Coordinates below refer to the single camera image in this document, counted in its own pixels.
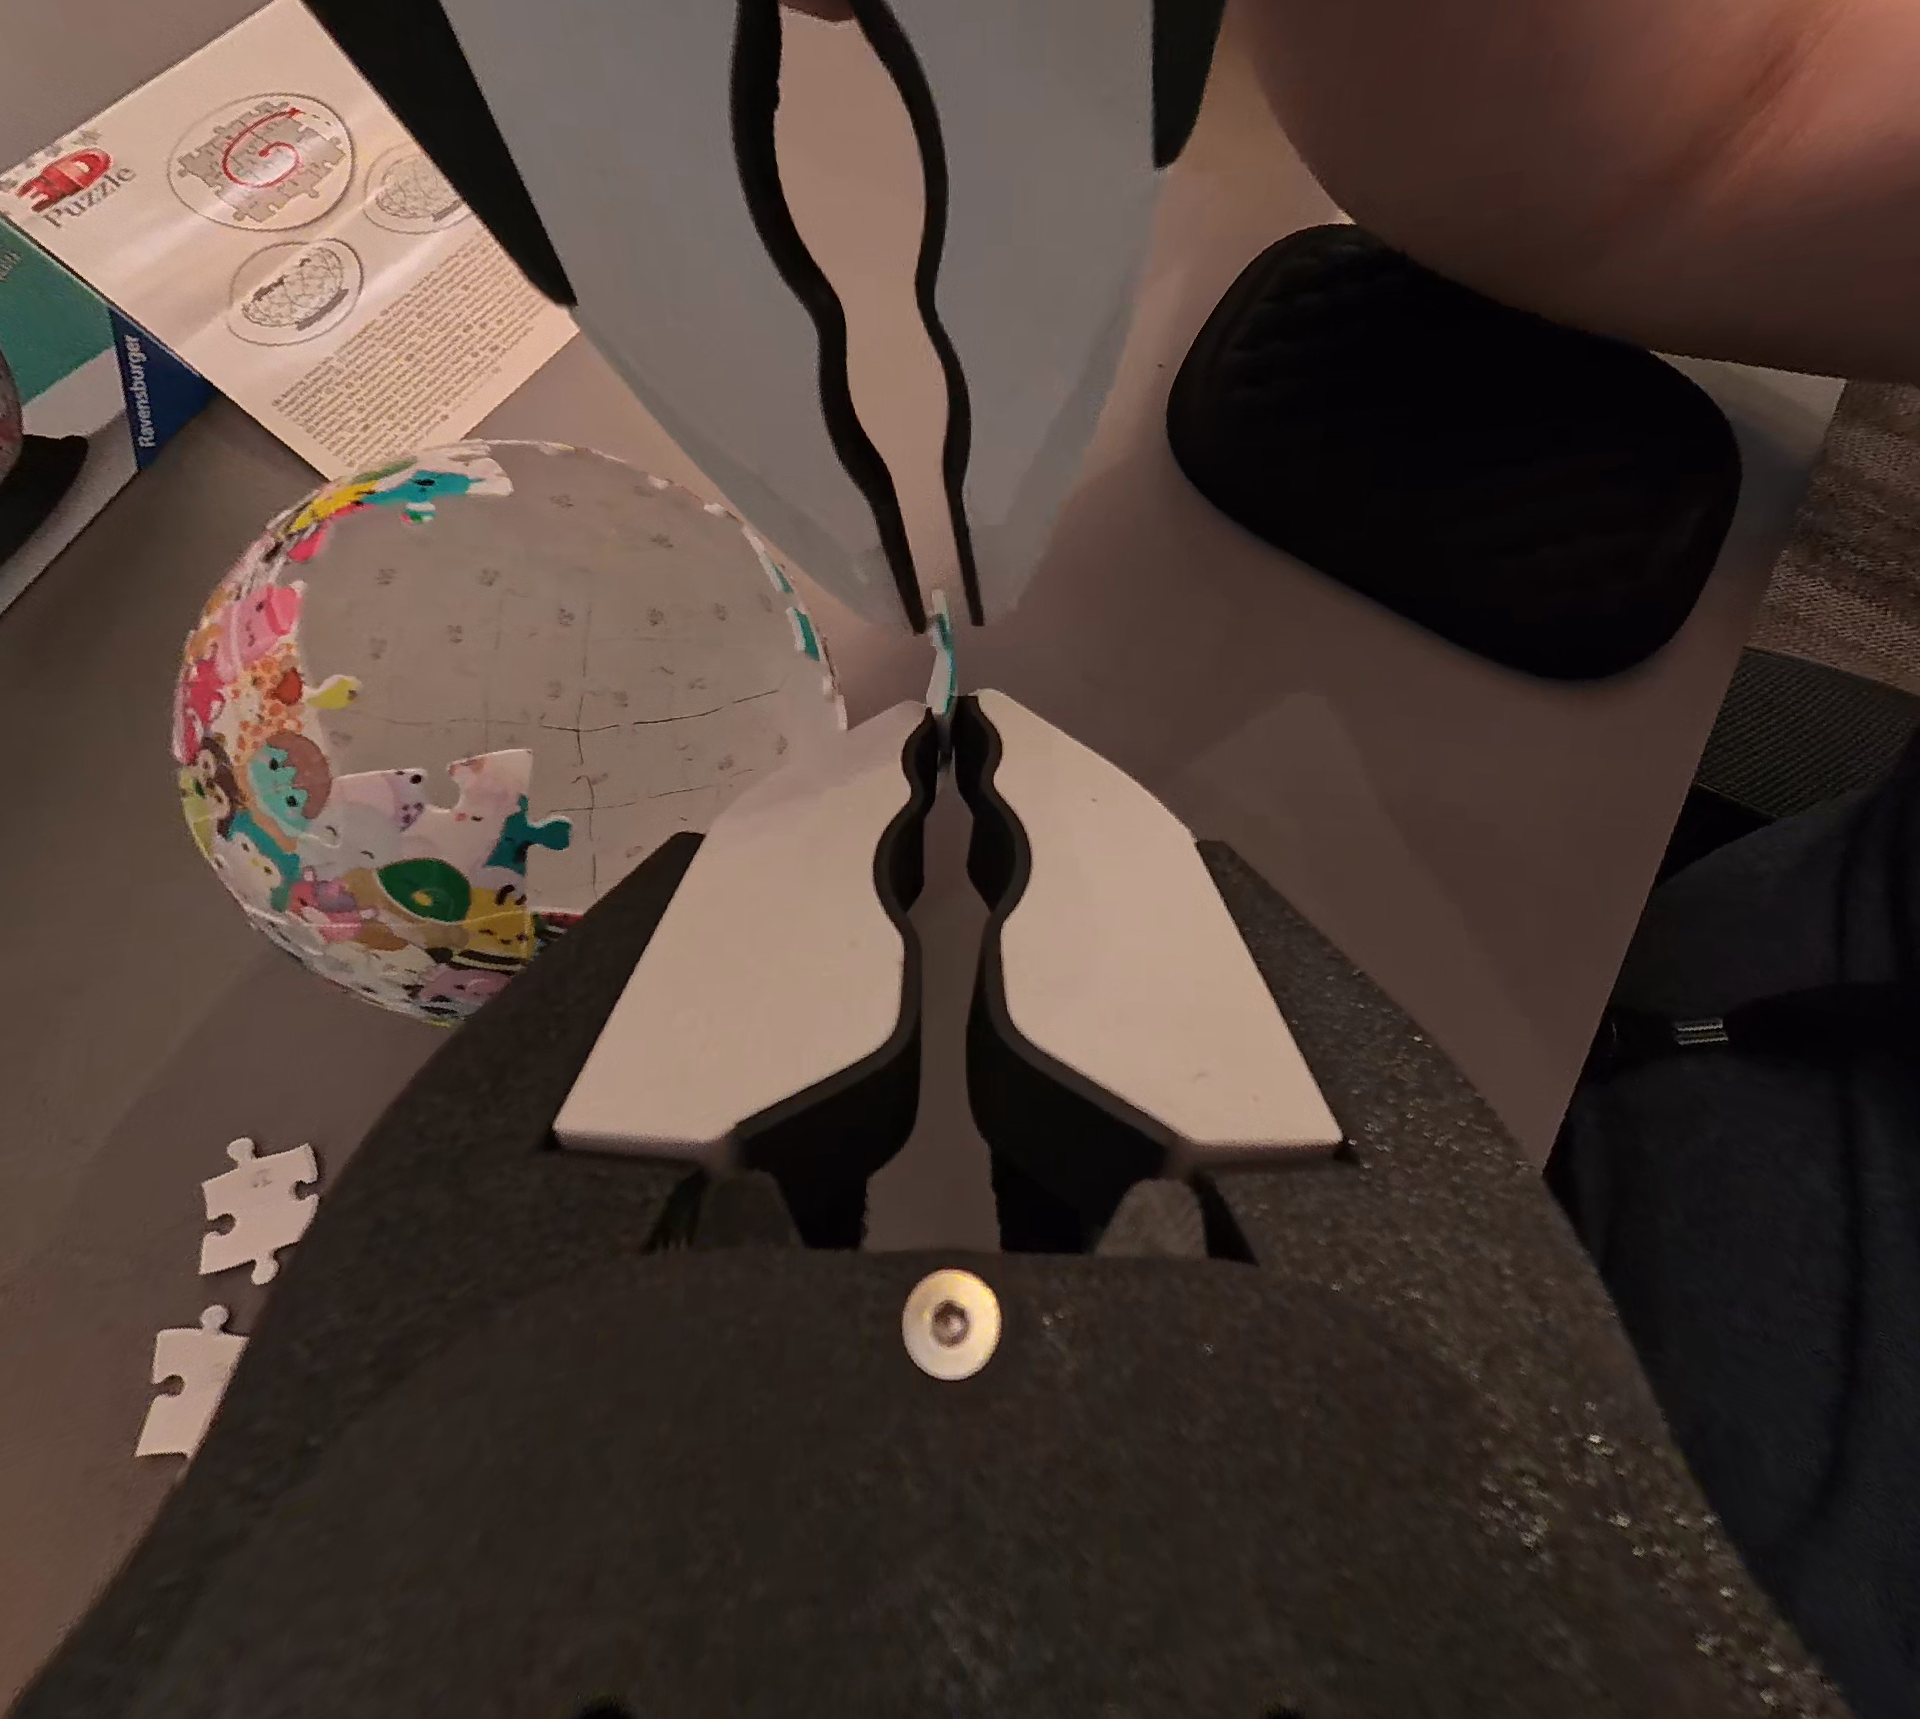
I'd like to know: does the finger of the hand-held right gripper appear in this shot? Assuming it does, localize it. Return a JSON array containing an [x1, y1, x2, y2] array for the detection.
[[821, 0, 1167, 632], [343, 0, 929, 638]]

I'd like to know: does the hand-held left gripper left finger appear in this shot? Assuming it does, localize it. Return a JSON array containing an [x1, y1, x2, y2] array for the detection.
[[551, 701, 938, 1170]]

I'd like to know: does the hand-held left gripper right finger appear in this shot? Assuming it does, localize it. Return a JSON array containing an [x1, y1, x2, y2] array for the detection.
[[959, 692, 1345, 1170]]

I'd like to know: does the colourful puzzle ball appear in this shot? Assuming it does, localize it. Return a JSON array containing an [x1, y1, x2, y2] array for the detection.
[[168, 444, 852, 1030]]

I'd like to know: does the person's right forearm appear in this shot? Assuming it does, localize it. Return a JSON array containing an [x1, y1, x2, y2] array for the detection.
[[1222, 0, 1920, 382]]

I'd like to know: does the puzzle box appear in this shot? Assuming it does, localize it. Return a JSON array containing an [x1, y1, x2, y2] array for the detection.
[[0, 217, 217, 619]]

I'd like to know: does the loose white puzzle piece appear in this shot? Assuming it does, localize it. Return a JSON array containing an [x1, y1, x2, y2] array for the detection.
[[134, 1303, 250, 1459], [198, 1136, 323, 1285]]

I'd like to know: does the white instruction sheet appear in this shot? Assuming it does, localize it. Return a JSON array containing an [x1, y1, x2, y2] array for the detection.
[[0, 0, 579, 484]]

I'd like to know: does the black wrist rest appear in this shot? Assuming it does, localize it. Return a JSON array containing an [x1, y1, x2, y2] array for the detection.
[[1170, 224, 1744, 685]]

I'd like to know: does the person's dark blue clothing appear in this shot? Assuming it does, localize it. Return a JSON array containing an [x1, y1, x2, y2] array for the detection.
[[1544, 774, 1920, 1719]]

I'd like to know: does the grey mesh office chair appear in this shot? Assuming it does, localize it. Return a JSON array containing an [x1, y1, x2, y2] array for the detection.
[[1689, 647, 1920, 850]]

